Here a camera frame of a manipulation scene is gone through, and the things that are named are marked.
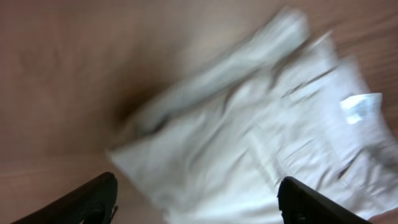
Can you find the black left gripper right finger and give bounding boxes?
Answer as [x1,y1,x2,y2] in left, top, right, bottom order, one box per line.
[277,176,371,224]

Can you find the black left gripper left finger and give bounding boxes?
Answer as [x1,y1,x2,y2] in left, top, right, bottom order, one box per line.
[12,172,118,224]

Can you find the beige cotton shorts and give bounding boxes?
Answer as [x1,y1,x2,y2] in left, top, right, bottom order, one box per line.
[109,9,397,223]

